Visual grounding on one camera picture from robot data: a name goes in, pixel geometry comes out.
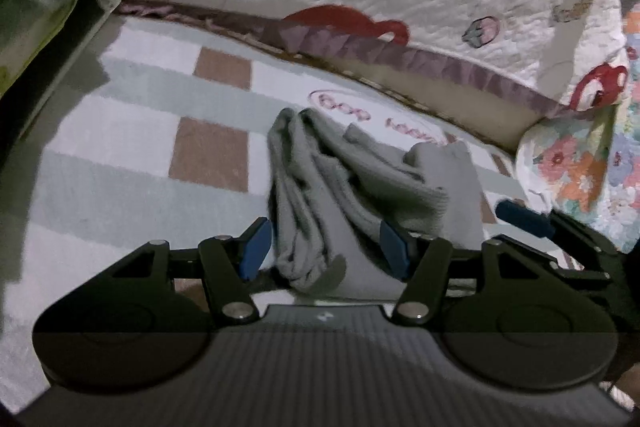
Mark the grey shirt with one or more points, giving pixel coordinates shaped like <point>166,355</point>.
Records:
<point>320,187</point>

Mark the floral quilt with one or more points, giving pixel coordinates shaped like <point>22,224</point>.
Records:
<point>575,167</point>

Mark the checked rug with bear print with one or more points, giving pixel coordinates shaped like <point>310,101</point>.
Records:
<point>150,117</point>

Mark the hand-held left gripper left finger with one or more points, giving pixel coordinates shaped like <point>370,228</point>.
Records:
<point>255,249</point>

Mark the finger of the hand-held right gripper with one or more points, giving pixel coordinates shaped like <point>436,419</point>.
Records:
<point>522,217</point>

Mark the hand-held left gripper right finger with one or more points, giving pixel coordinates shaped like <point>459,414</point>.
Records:
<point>395,252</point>

